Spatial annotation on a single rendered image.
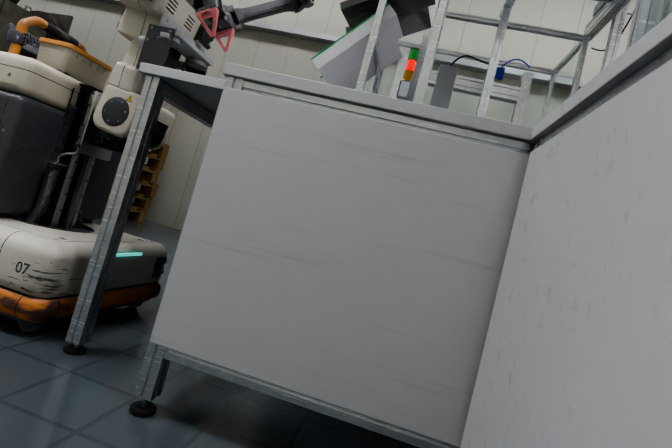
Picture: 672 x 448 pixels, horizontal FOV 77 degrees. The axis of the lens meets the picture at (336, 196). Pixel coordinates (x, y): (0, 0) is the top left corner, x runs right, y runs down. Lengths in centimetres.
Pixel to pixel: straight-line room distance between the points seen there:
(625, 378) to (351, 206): 63
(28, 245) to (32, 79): 54
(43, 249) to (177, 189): 414
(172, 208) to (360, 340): 474
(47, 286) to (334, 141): 94
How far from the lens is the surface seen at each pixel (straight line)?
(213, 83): 128
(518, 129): 101
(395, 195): 95
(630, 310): 49
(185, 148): 560
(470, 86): 296
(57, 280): 149
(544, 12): 567
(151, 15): 176
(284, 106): 103
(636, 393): 47
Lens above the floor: 54
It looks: 4 degrees up
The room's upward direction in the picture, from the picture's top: 15 degrees clockwise
